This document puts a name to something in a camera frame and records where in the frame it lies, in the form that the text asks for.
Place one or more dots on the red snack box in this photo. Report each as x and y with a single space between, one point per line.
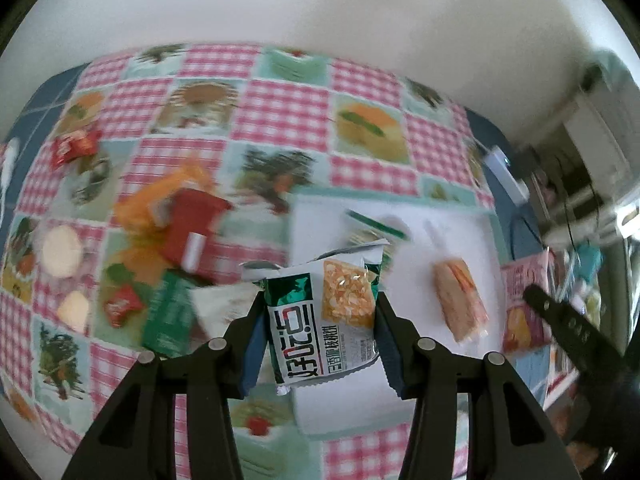
190 225

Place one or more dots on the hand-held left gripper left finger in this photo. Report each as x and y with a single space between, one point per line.
252 347

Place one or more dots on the small red snack packet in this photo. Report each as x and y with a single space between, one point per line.
122 305
75 147

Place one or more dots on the checkered cake print tablecloth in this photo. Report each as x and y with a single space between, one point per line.
280 110

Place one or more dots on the white shelf unit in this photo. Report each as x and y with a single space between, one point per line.
597 130

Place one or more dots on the teal cloth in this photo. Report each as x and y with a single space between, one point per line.
607 67

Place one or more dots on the white tray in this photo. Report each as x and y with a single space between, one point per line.
415 260

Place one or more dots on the white and green snack packet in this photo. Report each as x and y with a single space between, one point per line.
320 340

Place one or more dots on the round white cake packet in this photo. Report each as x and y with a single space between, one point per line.
61 251
75 311

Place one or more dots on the green striped snack packet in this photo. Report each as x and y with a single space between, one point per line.
375 227

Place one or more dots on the pink snack packet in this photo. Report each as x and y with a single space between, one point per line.
525 300

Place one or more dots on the clear packet with orange snack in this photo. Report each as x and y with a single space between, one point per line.
460 302

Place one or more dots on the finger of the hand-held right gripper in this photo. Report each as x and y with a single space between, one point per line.
567 325

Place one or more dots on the white power strip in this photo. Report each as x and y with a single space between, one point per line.
505 170

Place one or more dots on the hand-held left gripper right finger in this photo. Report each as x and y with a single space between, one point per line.
392 355

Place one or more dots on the person's right hand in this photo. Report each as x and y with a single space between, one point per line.
612 410

